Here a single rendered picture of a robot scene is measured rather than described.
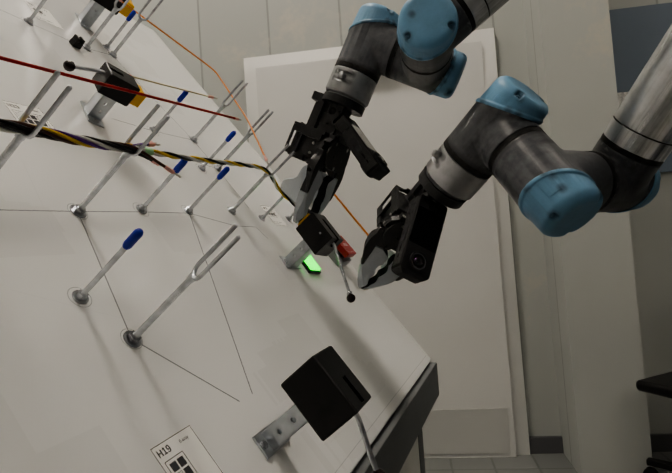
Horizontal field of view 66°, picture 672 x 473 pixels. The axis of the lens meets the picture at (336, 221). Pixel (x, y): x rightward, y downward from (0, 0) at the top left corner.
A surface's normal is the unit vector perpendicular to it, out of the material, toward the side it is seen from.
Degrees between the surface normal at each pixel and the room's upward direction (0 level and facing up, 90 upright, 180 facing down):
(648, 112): 103
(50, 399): 52
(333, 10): 90
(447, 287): 90
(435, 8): 90
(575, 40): 90
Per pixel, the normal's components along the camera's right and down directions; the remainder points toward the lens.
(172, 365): 0.69, -0.68
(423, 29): -0.16, -0.04
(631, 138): -0.65, 0.25
